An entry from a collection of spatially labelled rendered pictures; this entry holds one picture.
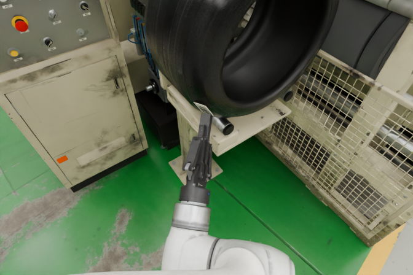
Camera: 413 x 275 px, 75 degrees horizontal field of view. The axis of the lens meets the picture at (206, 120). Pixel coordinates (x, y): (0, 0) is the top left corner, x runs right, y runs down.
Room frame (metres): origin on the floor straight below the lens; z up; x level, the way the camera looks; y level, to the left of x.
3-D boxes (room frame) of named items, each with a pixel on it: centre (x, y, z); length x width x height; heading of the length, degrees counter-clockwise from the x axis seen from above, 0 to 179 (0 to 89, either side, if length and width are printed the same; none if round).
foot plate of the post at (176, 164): (0.99, 0.07, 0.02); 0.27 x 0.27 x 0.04; 35
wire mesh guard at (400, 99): (0.79, -0.49, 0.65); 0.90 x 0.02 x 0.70; 35
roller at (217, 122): (0.71, 0.02, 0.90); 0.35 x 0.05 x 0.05; 35
